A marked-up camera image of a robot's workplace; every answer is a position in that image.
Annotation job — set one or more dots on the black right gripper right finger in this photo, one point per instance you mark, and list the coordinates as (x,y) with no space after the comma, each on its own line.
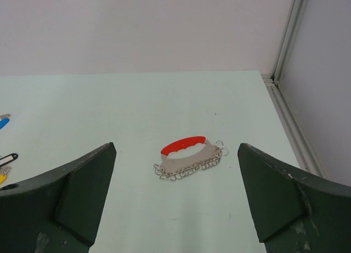
(294,210)

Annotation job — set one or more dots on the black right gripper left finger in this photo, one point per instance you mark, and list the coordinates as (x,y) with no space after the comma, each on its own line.
(59,210)

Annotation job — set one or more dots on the yellow tag key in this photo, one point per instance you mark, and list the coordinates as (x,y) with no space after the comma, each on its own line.
(4,172)

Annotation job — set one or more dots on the red-handled metal key organizer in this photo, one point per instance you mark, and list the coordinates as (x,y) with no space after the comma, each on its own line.
(174,169)

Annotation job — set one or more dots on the black key tag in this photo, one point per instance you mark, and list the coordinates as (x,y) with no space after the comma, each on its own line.
(8,159)

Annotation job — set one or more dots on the blue tag key far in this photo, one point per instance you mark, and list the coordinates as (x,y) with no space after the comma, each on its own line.
(4,119)

